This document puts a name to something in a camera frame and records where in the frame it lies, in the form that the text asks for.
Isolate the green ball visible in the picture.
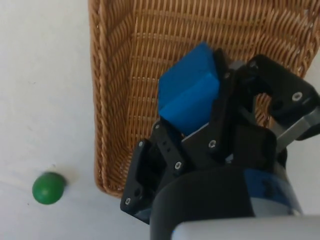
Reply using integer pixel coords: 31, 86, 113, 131
31, 171, 67, 206

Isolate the wicker basket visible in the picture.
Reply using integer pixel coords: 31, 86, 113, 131
87, 0, 320, 200

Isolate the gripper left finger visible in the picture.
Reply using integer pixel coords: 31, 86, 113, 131
119, 119, 191, 216

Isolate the blue cube block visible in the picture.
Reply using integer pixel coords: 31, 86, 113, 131
158, 41, 221, 137

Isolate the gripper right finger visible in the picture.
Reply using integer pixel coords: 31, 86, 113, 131
181, 47, 320, 173

